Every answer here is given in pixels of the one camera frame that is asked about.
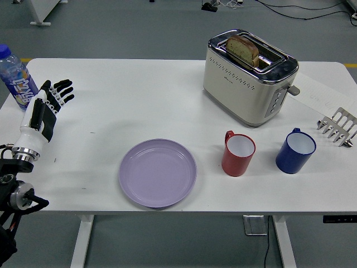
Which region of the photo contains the bread slice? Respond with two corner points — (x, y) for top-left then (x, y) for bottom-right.
(225, 35), (260, 68)

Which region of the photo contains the black table control panel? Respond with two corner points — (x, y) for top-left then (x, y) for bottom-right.
(322, 215), (357, 224)

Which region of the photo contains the white paper sheet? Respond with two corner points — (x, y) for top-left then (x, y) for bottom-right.
(287, 73), (357, 119)

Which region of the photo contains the white table leg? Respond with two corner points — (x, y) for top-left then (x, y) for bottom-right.
(272, 214), (297, 268)
(69, 214), (95, 268)

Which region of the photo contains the silver metal toast rack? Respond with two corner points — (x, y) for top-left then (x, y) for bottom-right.
(316, 107), (357, 148)

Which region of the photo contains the cream and chrome toaster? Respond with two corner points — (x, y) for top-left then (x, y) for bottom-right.
(202, 28), (301, 128)

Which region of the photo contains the blue-capped drink bottle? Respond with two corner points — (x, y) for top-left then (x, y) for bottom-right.
(0, 44), (40, 112)

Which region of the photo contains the blue enamel mug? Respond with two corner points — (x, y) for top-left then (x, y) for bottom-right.
(275, 127), (317, 174)

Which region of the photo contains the red enamel mug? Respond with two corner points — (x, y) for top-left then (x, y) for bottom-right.
(221, 130), (256, 177)

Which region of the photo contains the black power cable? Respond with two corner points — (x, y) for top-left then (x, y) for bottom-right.
(263, 215), (272, 268)

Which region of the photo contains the grey under-table control box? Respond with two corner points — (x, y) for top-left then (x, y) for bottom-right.
(242, 214), (268, 236)

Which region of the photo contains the white furniture base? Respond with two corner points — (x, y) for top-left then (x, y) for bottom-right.
(11, 0), (69, 27)

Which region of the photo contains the purple plastic plate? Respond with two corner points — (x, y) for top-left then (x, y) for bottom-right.
(118, 138), (198, 209)

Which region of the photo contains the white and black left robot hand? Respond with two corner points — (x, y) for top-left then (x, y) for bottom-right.
(11, 79), (75, 157)

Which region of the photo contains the black floor cable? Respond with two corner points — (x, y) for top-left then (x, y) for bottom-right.
(255, 0), (357, 28)

